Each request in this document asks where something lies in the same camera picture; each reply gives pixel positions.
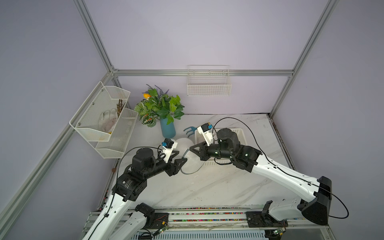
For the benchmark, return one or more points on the white mesh wall shelf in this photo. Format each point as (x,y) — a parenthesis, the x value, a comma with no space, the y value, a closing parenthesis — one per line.
(85,121)

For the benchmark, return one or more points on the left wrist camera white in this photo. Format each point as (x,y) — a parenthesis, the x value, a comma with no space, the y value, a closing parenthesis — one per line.
(168,145)

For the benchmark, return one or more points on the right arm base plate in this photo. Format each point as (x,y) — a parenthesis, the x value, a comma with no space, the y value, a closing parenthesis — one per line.
(260,220)

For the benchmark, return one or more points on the artificial green plant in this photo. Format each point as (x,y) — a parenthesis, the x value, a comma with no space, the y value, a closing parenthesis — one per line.
(158,105)

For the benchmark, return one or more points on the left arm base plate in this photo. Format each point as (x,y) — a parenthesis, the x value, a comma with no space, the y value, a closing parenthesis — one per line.
(157,221)

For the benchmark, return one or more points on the white wire wall basket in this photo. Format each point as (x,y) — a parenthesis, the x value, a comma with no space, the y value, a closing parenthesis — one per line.
(208,85)

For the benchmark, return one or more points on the aluminium frame rail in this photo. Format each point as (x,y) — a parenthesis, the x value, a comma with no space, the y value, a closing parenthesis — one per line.
(178,73)

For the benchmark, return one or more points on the teal vase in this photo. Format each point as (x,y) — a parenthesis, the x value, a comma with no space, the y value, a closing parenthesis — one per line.
(168,130)

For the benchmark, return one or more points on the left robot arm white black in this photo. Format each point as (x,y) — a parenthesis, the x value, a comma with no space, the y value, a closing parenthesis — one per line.
(122,217)

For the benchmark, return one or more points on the clear glove in shelf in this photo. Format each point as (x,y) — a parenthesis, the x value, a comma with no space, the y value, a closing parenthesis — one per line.
(107,120)

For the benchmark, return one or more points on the white plastic basket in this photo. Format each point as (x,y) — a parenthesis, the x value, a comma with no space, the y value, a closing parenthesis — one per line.
(229,147)

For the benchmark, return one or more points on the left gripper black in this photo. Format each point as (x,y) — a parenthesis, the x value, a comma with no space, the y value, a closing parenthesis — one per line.
(172,168)

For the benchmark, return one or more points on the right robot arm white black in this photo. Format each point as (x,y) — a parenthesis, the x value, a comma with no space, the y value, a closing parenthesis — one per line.
(314,196)

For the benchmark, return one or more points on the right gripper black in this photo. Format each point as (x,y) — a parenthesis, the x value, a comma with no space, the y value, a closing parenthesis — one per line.
(204,153)

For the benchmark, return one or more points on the blue yellow garden fork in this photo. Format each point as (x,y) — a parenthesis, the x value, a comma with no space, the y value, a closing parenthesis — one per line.
(190,131)

